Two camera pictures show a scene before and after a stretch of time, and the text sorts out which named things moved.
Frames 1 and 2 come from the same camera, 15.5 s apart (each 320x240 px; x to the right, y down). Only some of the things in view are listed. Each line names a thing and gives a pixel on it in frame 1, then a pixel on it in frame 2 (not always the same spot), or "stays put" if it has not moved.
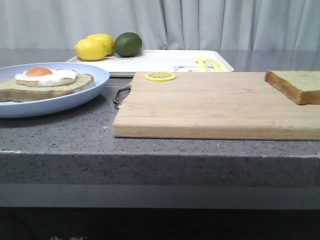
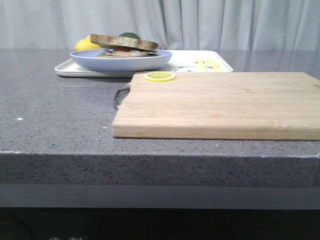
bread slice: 10,92 -> 105,55
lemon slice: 160,76 stays put
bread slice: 302,86 -> 124,42
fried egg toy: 42,77 -> 120,51
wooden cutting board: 232,105 stays put
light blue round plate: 57,104 -> 87,60
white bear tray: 162,61 stays put
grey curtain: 190,25 stays put
